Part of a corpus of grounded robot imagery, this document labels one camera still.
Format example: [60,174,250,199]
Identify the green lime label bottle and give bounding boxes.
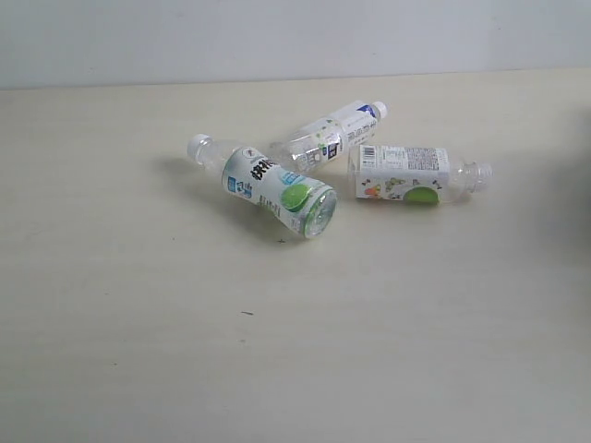
[187,134,337,239]

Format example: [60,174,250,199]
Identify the clear bottle blue white label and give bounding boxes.
[269,101,389,174]

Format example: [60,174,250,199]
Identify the square bottle white fruit label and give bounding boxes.
[348,145,493,206]

